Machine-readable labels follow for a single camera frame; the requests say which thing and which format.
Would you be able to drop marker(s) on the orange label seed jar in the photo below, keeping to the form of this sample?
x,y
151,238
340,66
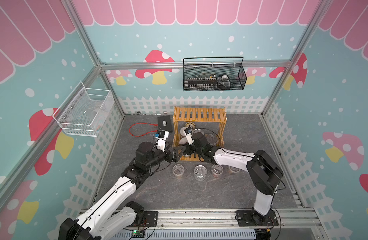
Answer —
x,y
178,170

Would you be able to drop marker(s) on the white wire basket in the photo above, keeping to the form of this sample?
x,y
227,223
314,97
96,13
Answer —
x,y
85,111

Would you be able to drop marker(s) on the small clear seed jar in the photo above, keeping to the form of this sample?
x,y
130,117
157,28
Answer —
x,y
233,170

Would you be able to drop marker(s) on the purple label sun can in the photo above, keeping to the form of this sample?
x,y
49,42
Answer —
x,y
212,139

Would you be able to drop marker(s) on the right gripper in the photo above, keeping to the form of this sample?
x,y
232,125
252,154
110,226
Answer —
x,y
187,150

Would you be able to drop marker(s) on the rear white lid can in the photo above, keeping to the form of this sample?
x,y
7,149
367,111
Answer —
x,y
182,131

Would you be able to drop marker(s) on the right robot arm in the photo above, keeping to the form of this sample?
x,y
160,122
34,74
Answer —
x,y
265,173

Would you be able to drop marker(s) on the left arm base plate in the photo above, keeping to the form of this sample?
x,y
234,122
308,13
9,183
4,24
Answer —
x,y
146,219

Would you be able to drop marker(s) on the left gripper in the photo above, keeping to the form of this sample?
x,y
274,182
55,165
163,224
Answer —
x,y
169,158

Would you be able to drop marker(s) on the green circuit board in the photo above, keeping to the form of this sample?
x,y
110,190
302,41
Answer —
x,y
138,234

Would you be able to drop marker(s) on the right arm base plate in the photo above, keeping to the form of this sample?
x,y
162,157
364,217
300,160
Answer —
x,y
249,218

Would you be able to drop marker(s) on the red label seed jar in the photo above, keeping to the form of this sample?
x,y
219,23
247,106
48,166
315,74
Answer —
x,y
217,171

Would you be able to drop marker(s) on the brown tape roll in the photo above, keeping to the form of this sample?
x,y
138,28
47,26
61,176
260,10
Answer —
x,y
190,124

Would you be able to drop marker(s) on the black box device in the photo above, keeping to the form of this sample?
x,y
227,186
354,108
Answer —
x,y
165,124

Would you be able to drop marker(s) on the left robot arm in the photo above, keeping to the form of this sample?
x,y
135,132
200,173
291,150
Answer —
x,y
102,221

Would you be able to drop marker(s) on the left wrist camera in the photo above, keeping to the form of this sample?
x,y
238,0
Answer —
x,y
161,139

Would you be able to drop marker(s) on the black wire basket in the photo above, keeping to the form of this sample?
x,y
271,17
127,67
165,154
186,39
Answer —
x,y
213,74

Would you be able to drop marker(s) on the wooden two-tier shelf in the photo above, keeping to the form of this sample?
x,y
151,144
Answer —
x,y
199,120

